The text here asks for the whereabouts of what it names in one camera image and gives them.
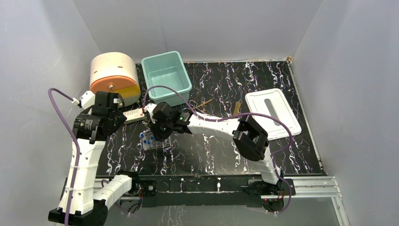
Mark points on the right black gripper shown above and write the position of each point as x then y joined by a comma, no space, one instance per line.
154,128

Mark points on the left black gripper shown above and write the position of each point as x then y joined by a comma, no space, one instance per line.
110,101

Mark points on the clear test tube rack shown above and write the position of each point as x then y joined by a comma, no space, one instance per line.
152,143

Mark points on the teal plastic bin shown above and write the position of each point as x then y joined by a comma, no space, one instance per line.
167,77

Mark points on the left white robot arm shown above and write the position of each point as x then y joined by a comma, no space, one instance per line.
79,204

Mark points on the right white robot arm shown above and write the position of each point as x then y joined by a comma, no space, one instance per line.
250,139

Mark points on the small white red box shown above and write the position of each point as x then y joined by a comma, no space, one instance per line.
134,116

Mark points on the white orange yellow cylinder device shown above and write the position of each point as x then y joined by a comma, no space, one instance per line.
115,72

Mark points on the tan rubber band loop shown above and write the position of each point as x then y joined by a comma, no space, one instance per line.
200,105

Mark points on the white plastic bin lid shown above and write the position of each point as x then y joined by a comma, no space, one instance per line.
272,102

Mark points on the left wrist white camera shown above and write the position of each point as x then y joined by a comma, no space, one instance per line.
85,101

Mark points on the wrist white camera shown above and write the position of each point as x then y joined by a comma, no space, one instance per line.
148,109
85,101

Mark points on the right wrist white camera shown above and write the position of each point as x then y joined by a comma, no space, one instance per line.
148,109

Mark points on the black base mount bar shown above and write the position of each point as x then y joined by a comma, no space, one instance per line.
211,190

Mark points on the aluminium frame rail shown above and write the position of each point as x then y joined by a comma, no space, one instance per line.
306,187

